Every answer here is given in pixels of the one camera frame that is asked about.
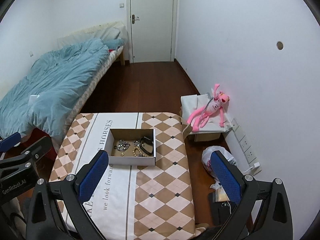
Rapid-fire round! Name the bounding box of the checkered printed tablecloth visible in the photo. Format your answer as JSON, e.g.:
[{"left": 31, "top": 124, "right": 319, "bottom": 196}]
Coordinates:
[{"left": 50, "top": 112, "right": 208, "bottom": 239}]

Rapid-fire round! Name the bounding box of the bed with patterned mattress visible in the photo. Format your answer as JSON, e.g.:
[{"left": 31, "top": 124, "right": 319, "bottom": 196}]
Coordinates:
[{"left": 0, "top": 21, "right": 127, "bottom": 145}]

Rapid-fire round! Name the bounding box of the white cardboard box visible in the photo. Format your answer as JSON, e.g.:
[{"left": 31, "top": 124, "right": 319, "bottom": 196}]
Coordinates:
[{"left": 105, "top": 128, "right": 156, "bottom": 166}]

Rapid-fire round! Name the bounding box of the white wall power strip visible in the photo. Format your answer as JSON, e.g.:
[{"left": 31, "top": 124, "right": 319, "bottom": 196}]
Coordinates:
[{"left": 231, "top": 118, "right": 262, "bottom": 176}]

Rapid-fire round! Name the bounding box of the white door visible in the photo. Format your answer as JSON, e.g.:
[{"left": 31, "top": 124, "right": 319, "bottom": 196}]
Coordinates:
[{"left": 127, "top": 0, "right": 178, "bottom": 63}]

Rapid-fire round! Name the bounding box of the striped pillow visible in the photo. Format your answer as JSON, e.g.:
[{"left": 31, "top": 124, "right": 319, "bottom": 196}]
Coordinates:
[{"left": 57, "top": 21, "right": 129, "bottom": 48}]

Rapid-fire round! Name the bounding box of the white cloth covered box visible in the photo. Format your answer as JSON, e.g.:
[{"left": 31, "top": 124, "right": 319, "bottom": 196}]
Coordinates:
[{"left": 181, "top": 94, "right": 232, "bottom": 142}]

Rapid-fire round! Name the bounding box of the white charger with cable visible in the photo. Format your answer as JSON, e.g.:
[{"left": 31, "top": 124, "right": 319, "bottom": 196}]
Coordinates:
[{"left": 243, "top": 162, "right": 260, "bottom": 173}]

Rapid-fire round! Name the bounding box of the crumpled white paper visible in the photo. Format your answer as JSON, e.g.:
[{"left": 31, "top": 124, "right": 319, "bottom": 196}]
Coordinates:
[{"left": 209, "top": 179, "right": 223, "bottom": 192}]

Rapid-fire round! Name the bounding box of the black fitness band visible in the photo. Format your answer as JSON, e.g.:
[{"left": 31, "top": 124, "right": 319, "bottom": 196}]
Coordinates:
[{"left": 139, "top": 137, "right": 153, "bottom": 156}]

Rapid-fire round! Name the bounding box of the white plastic bag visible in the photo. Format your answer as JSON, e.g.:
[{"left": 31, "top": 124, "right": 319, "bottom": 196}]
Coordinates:
[{"left": 201, "top": 146, "right": 236, "bottom": 179}]

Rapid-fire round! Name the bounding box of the pink panther plush toy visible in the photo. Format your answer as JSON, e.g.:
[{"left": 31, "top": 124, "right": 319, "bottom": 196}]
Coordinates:
[{"left": 187, "top": 83, "right": 230, "bottom": 132}]

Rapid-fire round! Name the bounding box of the wooden bead bracelet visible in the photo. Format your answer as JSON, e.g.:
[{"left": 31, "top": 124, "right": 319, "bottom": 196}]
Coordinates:
[{"left": 132, "top": 146, "right": 146, "bottom": 158}]

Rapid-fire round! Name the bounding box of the teal duvet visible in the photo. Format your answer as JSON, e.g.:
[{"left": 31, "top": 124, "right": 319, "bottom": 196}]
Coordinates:
[{"left": 0, "top": 37, "right": 124, "bottom": 139}]

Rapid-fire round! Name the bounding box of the black box on floor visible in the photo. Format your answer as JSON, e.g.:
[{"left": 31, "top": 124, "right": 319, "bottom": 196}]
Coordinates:
[{"left": 208, "top": 192, "right": 237, "bottom": 226}]

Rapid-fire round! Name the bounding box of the thick silver chain bracelet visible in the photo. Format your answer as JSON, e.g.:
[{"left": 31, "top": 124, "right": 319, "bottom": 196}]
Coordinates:
[{"left": 113, "top": 139, "right": 131, "bottom": 153}]

